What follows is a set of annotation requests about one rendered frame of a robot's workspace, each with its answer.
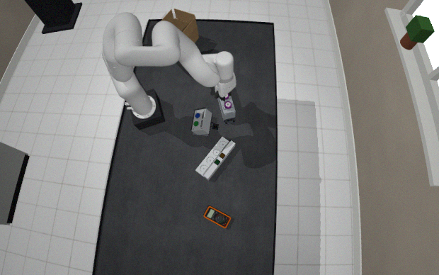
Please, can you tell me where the white control panel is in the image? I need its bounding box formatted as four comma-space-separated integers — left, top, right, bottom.
192, 109, 219, 136

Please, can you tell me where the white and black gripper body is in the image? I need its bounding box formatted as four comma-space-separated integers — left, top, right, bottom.
215, 75, 236, 97

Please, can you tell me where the brown cardboard box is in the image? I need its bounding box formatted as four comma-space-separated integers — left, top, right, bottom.
162, 9, 199, 43

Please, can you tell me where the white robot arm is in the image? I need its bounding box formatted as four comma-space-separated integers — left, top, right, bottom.
102, 12, 234, 119

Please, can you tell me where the orange pocket multimeter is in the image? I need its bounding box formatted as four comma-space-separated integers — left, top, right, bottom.
204, 206, 231, 228

